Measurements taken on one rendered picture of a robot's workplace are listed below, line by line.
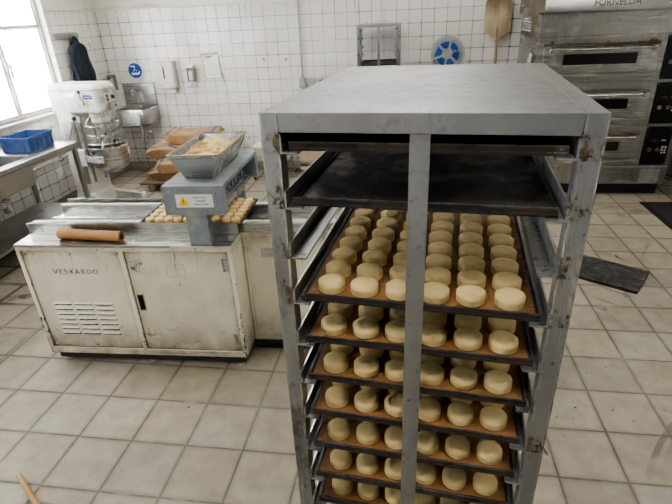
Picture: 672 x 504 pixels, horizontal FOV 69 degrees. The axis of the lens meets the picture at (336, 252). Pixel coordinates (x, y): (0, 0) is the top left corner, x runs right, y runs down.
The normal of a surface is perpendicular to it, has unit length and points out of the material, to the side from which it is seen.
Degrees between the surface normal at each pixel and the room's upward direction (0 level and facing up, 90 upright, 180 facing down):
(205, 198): 90
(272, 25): 90
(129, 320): 90
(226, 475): 0
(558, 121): 90
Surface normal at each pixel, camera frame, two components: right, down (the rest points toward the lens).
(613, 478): -0.04, -0.90
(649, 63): -0.14, 0.45
